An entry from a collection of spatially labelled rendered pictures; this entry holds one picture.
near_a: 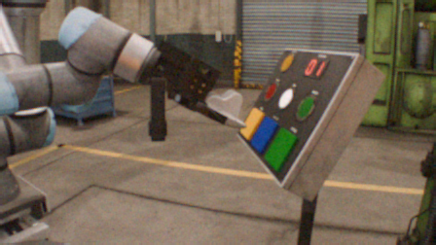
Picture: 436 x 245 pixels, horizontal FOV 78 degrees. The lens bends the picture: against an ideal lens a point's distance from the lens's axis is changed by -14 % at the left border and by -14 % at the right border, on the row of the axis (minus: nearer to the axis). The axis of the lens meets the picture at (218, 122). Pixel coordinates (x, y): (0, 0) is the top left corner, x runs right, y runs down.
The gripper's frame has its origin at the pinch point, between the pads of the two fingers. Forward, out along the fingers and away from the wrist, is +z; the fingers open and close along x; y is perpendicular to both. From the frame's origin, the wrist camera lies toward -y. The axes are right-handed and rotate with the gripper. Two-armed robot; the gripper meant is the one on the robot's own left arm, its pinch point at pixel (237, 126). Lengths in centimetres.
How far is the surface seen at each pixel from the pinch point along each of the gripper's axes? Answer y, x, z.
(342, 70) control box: 18.7, -4.7, 10.4
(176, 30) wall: 62, 847, 5
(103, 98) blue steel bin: -117, 461, -60
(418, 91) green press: 138, 285, 324
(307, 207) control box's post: -10.9, 7.9, 30.0
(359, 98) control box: 15.9, -6.9, 15.3
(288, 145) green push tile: 1.7, -2.6, 9.7
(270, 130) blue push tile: 1.6, 7.6, 9.7
